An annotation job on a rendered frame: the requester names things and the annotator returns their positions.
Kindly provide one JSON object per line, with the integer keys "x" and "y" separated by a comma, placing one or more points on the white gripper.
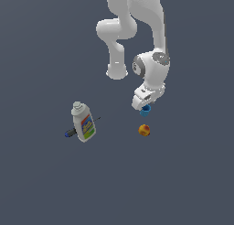
{"x": 145, "y": 96}

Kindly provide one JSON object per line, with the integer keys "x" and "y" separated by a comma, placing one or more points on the blue cup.
{"x": 145, "y": 111}

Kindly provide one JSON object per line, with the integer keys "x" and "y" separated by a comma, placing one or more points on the orange red peach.
{"x": 144, "y": 130}

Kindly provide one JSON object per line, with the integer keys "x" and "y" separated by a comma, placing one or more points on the white bleach cleanser bottle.
{"x": 83, "y": 122}

